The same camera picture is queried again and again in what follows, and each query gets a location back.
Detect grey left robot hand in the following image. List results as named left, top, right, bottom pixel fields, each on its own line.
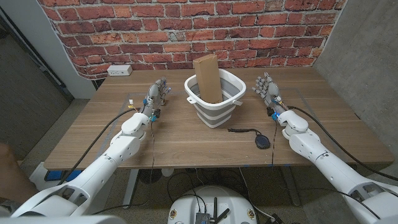
left=140, top=77, right=172, bottom=118

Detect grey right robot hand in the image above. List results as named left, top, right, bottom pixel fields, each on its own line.
left=251, top=72, right=289, bottom=114

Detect brown cardboard box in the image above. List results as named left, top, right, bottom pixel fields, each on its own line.
left=192, top=54, right=224, bottom=105

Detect white grey collapsible bucket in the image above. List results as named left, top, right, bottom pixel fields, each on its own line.
left=183, top=68, right=247, bottom=129

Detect white power outlet box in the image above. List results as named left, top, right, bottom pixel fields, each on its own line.
left=106, top=64, right=133, bottom=77

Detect black round floor object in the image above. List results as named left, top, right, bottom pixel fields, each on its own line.
left=138, top=169, right=163, bottom=185

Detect white table leg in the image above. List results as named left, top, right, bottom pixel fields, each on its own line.
left=122, top=169, right=140, bottom=209

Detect dark table leg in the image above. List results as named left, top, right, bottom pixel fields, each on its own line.
left=281, top=166, right=301, bottom=207

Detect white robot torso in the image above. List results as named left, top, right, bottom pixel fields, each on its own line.
left=167, top=185, right=259, bottom=224

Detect white blue floor device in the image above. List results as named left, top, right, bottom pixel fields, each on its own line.
left=29, top=161, right=83, bottom=190

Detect dark grey perforated panel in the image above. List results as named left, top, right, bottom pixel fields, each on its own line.
left=0, top=12, right=75, bottom=161

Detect black antenna module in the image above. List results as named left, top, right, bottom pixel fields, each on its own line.
left=195, top=196, right=231, bottom=224

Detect person's leg brown trousers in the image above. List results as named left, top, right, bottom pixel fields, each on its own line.
left=0, top=142, right=38, bottom=203

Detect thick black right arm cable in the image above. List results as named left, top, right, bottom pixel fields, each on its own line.
left=287, top=105, right=398, bottom=182

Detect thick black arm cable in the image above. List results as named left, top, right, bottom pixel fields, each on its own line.
left=287, top=105, right=398, bottom=182
left=57, top=107, right=139, bottom=186

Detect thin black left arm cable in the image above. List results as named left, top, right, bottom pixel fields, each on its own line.
left=91, top=119, right=156, bottom=215

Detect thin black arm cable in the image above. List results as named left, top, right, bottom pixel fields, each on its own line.
left=91, top=119, right=156, bottom=215
left=271, top=119, right=278, bottom=170

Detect black stopwatch with lanyard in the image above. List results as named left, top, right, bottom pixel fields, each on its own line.
left=227, top=128, right=271, bottom=150

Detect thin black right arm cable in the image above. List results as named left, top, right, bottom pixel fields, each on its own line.
left=271, top=119, right=278, bottom=170

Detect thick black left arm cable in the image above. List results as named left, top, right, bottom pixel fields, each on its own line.
left=57, top=107, right=139, bottom=186

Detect printed brick wall backdrop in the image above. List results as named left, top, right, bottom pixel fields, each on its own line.
left=37, top=0, right=348, bottom=80

